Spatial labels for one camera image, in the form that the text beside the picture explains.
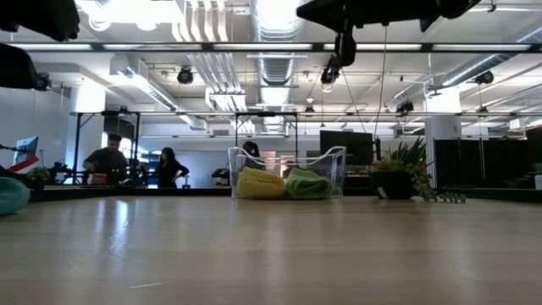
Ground blue storage shelf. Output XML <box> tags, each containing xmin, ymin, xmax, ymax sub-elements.
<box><xmin>129</xmin><ymin>150</ymin><xmax>160</xmax><ymax>187</ymax></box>

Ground black pole stand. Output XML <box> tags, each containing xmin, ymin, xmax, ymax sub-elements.
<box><xmin>69</xmin><ymin>110</ymin><xmax>141</xmax><ymax>183</ymax></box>

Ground clear plastic bin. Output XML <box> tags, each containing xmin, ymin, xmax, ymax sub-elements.
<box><xmin>228</xmin><ymin>146</ymin><xmax>346</xmax><ymax>199</ymax></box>

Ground small round green plant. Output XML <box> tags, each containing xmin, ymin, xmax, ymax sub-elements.
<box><xmin>25</xmin><ymin>166</ymin><xmax>52</xmax><ymax>184</ymax></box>

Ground green microfiber towel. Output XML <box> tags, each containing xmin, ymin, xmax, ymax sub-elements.
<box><xmin>285</xmin><ymin>167</ymin><xmax>335</xmax><ymax>200</ymax></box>

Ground yellow microfiber towel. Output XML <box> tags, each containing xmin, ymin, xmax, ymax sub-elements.
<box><xmin>235</xmin><ymin>166</ymin><xmax>288</xmax><ymax>200</ymax></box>

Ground red bar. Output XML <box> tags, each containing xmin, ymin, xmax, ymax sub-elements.
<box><xmin>6</xmin><ymin>155</ymin><xmax>40</xmax><ymax>174</ymax></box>

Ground tilted computer monitor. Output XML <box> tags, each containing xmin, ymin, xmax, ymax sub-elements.
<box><xmin>12</xmin><ymin>136</ymin><xmax>39</xmax><ymax>166</ymax></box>

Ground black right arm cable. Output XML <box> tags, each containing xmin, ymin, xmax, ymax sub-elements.
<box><xmin>334</xmin><ymin>23</ymin><xmax>358</xmax><ymax>68</ymax></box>

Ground black partition panels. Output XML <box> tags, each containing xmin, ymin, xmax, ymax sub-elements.
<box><xmin>434</xmin><ymin>129</ymin><xmax>542</xmax><ymax>187</ymax></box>

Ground potted succulent plant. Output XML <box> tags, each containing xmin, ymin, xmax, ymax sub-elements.
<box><xmin>368</xmin><ymin>136</ymin><xmax>467</xmax><ymax>204</ymax></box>

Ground silver ceiling air duct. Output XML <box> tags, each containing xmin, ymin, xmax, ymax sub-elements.
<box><xmin>249</xmin><ymin>0</ymin><xmax>310</xmax><ymax>132</ymax></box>

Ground black computer monitor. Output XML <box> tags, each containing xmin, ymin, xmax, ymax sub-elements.
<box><xmin>319</xmin><ymin>130</ymin><xmax>375</xmax><ymax>167</ymax></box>

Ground teal microfiber towel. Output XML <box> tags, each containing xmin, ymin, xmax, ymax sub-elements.
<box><xmin>0</xmin><ymin>176</ymin><xmax>31</xmax><ymax>216</ymax></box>

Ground person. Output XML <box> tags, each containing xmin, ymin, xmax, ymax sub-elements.
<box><xmin>241</xmin><ymin>141</ymin><xmax>266</xmax><ymax>170</ymax></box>
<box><xmin>82</xmin><ymin>133</ymin><xmax>129</xmax><ymax>186</ymax></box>
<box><xmin>157</xmin><ymin>147</ymin><xmax>191</xmax><ymax>190</ymax></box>

